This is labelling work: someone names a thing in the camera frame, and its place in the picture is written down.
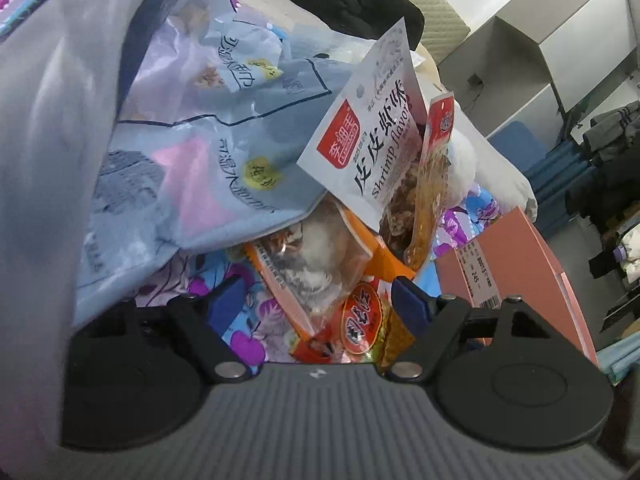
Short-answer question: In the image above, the blue curtain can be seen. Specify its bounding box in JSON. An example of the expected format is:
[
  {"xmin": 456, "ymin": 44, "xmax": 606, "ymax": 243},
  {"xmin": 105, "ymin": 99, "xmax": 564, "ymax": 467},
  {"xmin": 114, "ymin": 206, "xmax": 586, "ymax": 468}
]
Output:
[{"xmin": 525, "ymin": 157, "xmax": 601, "ymax": 236}]

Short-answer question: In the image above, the cream quilted headboard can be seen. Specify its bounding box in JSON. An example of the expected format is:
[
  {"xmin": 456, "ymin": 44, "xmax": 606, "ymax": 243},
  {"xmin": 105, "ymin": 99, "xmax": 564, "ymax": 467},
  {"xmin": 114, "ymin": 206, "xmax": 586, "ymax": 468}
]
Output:
[{"xmin": 385, "ymin": 0, "xmax": 471, "ymax": 66}]

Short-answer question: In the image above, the white shrimp snack packet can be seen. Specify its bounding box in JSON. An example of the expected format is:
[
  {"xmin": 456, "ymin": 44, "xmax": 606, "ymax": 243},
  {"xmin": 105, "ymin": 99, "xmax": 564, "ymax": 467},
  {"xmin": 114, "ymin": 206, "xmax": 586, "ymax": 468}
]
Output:
[{"xmin": 296, "ymin": 17, "xmax": 431, "ymax": 233}]

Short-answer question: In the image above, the clear orange-edged snack packet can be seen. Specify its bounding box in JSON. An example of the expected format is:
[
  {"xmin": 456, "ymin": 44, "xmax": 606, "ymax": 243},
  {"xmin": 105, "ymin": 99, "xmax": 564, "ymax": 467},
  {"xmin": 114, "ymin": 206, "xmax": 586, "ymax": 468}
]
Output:
[{"xmin": 244, "ymin": 200, "xmax": 373, "ymax": 338}]

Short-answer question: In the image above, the black hanging coat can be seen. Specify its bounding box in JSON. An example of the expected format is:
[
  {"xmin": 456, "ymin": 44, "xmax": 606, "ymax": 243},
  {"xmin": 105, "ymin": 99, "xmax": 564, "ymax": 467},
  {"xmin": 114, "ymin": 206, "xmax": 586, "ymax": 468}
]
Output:
[{"xmin": 565, "ymin": 150, "xmax": 640, "ymax": 231}]

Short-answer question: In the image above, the pink cardboard box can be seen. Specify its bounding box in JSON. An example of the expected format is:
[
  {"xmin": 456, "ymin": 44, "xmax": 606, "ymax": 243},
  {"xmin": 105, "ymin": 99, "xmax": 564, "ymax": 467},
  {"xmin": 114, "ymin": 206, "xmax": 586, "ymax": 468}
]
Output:
[{"xmin": 434, "ymin": 206, "xmax": 601, "ymax": 366}]

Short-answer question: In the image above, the teal cloth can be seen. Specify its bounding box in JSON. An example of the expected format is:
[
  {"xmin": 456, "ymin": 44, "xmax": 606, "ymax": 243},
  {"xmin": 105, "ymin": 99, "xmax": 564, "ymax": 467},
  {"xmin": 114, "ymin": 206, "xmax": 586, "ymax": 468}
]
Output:
[{"xmin": 597, "ymin": 345, "xmax": 640, "ymax": 386}]

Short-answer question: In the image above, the white puffer jacket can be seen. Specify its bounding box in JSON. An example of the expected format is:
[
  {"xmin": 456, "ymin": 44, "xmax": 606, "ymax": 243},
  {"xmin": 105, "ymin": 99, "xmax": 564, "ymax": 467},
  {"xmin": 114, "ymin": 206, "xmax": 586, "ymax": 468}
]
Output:
[{"xmin": 614, "ymin": 230, "xmax": 640, "ymax": 273}]

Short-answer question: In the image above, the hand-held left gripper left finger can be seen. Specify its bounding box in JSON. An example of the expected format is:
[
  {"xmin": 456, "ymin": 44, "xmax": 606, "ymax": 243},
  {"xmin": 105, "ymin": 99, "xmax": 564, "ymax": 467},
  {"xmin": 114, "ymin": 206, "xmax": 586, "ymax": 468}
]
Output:
[{"xmin": 75, "ymin": 277, "xmax": 253, "ymax": 382}]

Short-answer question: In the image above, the white wardrobe cabinet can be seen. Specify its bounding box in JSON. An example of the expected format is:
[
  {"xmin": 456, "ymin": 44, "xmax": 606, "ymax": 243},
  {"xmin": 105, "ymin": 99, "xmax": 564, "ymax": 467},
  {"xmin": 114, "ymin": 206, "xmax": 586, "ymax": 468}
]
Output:
[{"xmin": 435, "ymin": 0, "xmax": 640, "ymax": 136}]

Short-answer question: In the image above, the clear red-label noodle snack packet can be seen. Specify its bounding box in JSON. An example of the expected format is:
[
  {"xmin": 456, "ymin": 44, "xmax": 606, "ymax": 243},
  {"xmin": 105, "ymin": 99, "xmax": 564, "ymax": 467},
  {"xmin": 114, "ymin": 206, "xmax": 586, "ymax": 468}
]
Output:
[{"xmin": 402, "ymin": 91, "xmax": 457, "ymax": 271}]

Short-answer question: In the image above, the pale blue plastic bag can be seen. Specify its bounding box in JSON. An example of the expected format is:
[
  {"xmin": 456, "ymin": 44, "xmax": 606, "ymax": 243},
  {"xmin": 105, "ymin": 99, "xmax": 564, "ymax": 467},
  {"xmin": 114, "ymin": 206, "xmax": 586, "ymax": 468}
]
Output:
[{"xmin": 0, "ymin": 0, "xmax": 353, "ymax": 461}]

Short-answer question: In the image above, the grey hanging jacket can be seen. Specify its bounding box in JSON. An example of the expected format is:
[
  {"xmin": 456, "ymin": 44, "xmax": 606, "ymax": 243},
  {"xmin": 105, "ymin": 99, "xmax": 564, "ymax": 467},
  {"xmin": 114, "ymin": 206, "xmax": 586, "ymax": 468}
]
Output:
[{"xmin": 582, "ymin": 101, "xmax": 640, "ymax": 161}]

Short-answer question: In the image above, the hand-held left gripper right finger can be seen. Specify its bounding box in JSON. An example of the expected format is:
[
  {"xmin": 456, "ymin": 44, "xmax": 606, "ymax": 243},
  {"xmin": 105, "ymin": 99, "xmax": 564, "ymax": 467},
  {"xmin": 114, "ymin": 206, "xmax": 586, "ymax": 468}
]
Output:
[{"xmin": 387, "ymin": 276, "xmax": 556, "ymax": 382}]

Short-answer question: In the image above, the floral bedsheet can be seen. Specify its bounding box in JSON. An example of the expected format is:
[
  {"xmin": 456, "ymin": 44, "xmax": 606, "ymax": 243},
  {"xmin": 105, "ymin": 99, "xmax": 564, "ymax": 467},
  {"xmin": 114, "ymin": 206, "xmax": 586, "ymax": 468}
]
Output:
[{"xmin": 0, "ymin": 0, "xmax": 506, "ymax": 368}]

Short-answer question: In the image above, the white plush toy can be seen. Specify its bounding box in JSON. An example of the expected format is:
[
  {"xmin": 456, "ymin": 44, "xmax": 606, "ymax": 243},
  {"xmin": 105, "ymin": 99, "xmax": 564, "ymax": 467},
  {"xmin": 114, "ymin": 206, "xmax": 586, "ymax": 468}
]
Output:
[{"xmin": 442, "ymin": 129, "xmax": 480, "ymax": 208}]

